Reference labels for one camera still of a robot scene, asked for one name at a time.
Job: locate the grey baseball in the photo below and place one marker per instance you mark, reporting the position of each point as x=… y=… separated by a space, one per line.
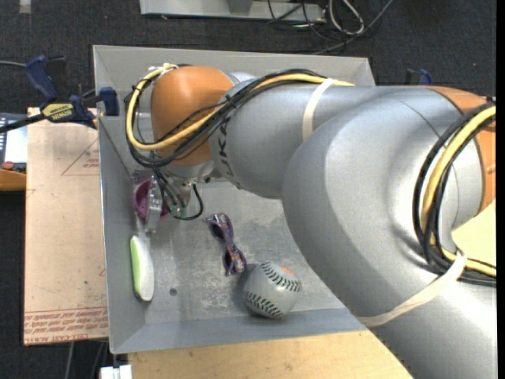
x=272 y=290

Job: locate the purple cup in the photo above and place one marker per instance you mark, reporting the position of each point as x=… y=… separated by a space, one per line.
x=141 y=200

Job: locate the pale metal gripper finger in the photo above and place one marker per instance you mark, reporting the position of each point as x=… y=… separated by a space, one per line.
x=154 y=213
x=153 y=190

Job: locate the grey metal bin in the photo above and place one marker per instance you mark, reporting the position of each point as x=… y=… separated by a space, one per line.
x=189 y=251

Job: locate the purple sunglasses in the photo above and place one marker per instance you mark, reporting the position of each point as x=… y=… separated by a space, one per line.
x=229 y=247

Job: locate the brown cardboard board, red print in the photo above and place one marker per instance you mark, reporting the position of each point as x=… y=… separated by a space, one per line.
x=63 y=231

